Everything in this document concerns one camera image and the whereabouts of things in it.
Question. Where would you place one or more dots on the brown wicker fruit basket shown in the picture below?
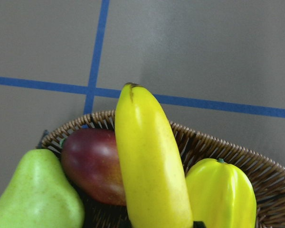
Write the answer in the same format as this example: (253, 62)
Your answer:
(266, 175)

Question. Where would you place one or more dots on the yellow banana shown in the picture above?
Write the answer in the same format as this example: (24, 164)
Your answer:
(152, 171)
(221, 195)

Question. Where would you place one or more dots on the dark red apple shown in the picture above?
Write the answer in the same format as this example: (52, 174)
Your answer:
(90, 159)

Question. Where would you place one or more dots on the brown paper table cover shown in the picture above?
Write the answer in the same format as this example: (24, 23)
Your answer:
(217, 66)

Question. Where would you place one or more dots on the green pear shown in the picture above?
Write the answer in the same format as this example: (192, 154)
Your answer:
(40, 196)

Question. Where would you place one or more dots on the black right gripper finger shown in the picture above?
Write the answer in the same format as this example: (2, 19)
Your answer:
(198, 224)

